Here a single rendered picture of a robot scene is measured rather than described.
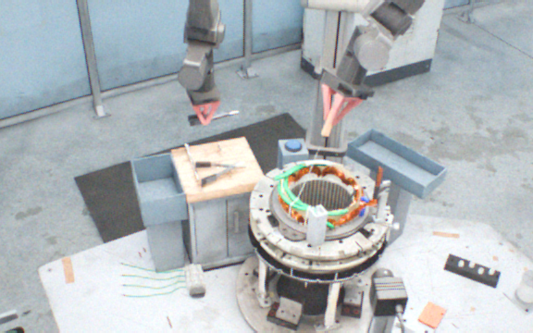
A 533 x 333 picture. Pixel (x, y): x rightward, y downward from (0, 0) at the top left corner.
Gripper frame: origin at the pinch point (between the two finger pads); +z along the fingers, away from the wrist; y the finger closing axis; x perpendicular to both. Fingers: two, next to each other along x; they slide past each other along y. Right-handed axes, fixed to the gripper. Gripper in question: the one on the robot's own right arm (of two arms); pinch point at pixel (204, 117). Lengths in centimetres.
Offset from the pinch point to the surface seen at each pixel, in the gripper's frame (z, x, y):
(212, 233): 27.1, -2.6, 12.7
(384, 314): -19, 5, 78
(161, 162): 14.4, -11.1, -4.1
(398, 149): 15, 51, 10
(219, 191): 12.5, -0.3, 13.6
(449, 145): 123, 164, -100
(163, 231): 25.2, -14.7, 10.0
